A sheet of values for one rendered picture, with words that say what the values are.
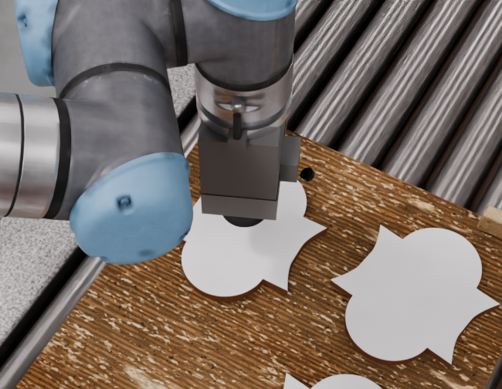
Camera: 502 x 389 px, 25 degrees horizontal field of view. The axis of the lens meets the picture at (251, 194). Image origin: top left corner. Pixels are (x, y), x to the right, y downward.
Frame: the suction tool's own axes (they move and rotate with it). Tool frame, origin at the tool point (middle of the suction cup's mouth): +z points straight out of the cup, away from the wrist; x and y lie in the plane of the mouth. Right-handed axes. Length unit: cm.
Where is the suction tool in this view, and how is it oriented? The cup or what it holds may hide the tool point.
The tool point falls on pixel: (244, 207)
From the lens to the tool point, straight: 100.9
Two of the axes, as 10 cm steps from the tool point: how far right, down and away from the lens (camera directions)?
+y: 1.1, -8.2, 5.6
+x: -9.9, -0.9, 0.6
